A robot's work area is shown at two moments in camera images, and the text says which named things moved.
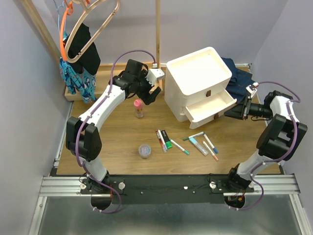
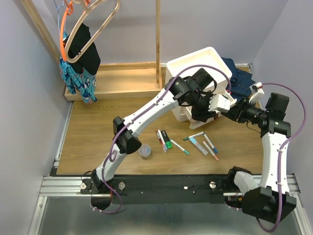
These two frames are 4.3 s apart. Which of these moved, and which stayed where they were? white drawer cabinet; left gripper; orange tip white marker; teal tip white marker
Moved: left gripper
Stayed: teal tip white marker; white drawer cabinet; orange tip white marker
